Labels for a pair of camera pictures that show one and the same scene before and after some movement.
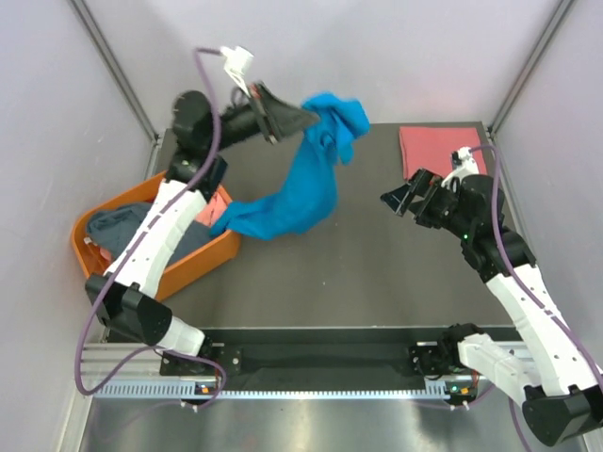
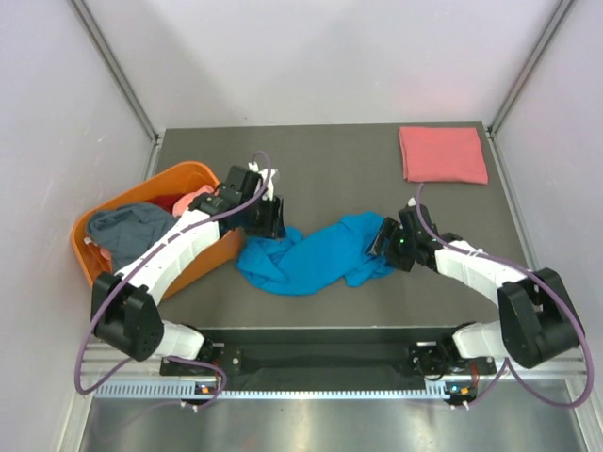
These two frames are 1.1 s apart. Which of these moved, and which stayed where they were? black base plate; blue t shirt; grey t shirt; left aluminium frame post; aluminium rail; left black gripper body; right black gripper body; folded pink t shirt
Moved: right black gripper body; blue t shirt; left black gripper body
Stayed: black base plate; grey t shirt; aluminium rail; folded pink t shirt; left aluminium frame post
